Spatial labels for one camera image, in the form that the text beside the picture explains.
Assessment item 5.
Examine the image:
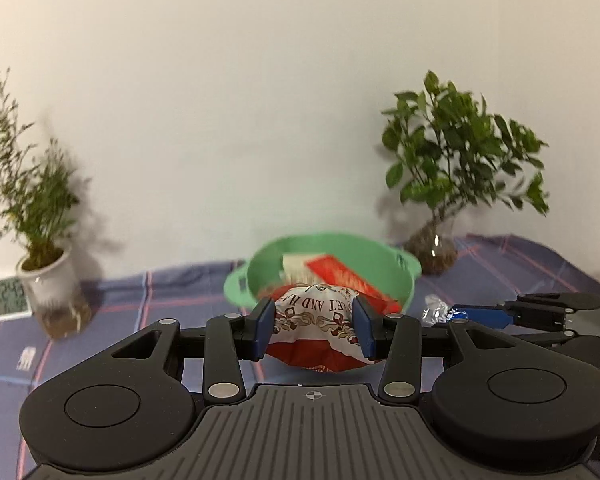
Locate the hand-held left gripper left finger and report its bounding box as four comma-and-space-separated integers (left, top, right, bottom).
111, 297, 277, 407

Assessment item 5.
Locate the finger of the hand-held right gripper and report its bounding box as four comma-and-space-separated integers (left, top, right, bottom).
502, 329, 581, 348
449, 292, 600, 333

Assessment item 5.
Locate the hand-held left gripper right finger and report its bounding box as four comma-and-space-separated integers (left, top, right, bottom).
352, 295, 512, 407

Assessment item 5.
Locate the blue foil chocolate ball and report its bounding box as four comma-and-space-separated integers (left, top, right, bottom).
420, 295, 470, 324

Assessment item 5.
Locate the red and white snack bag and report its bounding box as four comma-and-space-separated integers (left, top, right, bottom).
264, 282, 381, 373

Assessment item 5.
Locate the large red tea pouch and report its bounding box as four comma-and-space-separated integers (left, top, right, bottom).
305, 255, 402, 313

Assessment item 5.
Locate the green plastic bowl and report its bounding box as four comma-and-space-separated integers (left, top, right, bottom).
223, 232, 422, 322

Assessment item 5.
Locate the cream tea pouch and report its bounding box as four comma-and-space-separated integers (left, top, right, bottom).
281, 252, 331, 283

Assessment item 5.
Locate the blue plaid tablecloth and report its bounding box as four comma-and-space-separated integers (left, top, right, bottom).
0, 232, 600, 480

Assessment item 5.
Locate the leafy plant in glass vase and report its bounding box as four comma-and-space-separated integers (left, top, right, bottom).
380, 70, 551, 277

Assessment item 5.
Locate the thin plant in white pot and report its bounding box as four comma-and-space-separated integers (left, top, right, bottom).
0, 67, 93, 338

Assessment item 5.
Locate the white digital clock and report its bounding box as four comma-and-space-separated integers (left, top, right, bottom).
0, 276, 32, 321

